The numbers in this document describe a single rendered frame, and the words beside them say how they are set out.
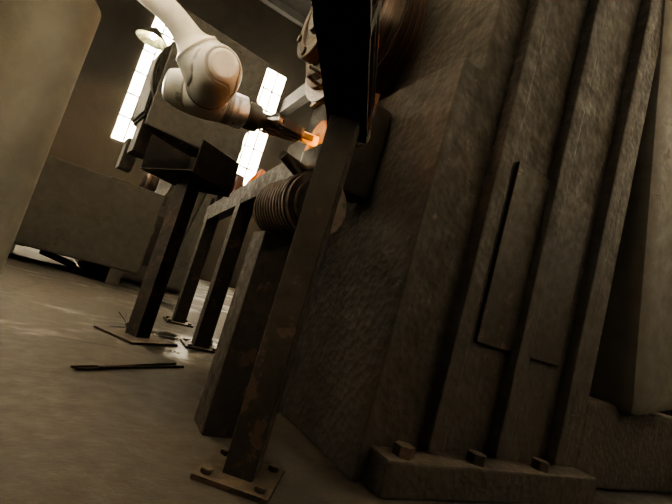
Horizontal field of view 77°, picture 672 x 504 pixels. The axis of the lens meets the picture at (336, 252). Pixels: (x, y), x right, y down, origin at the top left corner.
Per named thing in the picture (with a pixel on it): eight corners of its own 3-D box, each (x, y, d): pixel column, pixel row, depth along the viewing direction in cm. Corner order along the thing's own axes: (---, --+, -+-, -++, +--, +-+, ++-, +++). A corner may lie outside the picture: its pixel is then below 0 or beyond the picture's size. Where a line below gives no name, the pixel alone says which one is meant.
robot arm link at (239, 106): (225, 118, 107) (247, 126, 110) (233, 84, 108) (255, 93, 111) (216, 126, 115) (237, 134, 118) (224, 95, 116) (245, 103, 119)
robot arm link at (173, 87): (215, 129, 115) (227, 118, 104) (155, 108, 108) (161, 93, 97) (224, 92, 116) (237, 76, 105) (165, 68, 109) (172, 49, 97)
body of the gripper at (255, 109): (237, 130, 117) (268, 142, 122) (246, 123, 110) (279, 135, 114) (243, 105, 118) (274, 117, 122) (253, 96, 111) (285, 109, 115)
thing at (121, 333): (132, 327, 165) (190, 157, 174) (179, 347, 153) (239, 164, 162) (83, 323, 147) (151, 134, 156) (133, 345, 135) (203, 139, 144)
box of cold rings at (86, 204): (121, 278, 386) (150, 197, 396) (134, 289, 317) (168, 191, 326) (-17, 243, 332) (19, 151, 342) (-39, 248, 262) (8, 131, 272)
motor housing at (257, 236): (241, 420, 93) (310, 194, 100) (277, 467, 74) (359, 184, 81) (183, 413, 87) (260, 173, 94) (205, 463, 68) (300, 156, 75)
